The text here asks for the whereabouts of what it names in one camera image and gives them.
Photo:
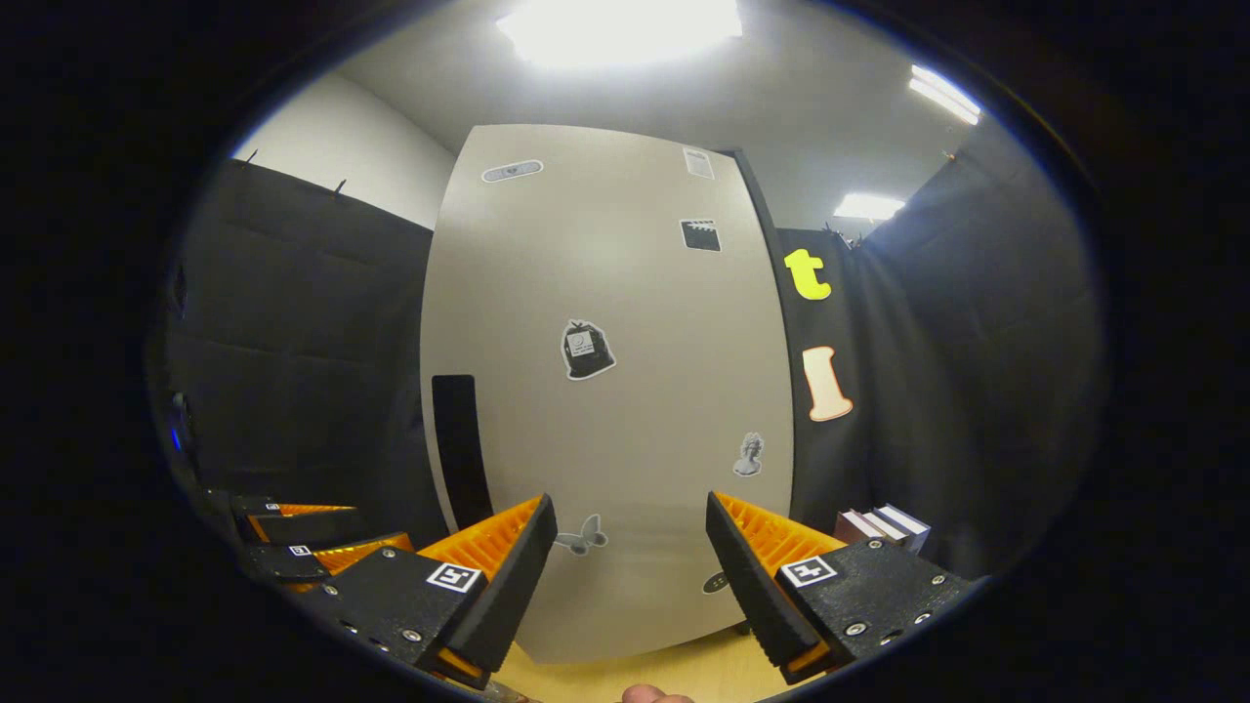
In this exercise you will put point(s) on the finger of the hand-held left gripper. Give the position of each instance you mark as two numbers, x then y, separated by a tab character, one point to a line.
283	563
308	527

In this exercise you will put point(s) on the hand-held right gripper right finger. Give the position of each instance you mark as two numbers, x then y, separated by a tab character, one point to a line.
747	576

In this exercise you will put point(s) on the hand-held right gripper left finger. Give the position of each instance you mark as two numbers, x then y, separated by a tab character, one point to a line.
518	576

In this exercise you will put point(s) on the beige cabinet door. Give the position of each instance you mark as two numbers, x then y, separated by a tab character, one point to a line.
605	439

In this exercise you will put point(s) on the dark grey cabinet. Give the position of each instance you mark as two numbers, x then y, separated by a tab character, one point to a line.
754	190

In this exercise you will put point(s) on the white spine book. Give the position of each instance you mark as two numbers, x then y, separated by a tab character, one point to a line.
887	529

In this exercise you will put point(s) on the blue grey book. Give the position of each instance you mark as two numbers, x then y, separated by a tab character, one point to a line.
908	525

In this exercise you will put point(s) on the black backdrop cloth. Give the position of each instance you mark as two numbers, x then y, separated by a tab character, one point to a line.
293	322

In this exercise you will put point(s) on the small ceiling light panel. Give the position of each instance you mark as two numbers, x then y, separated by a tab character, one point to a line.
869	206

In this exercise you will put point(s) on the double strip ceiling light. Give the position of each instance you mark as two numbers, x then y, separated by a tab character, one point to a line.
944	93

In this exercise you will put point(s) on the large ceiling light panel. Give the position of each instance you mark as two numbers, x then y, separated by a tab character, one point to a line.
620	29

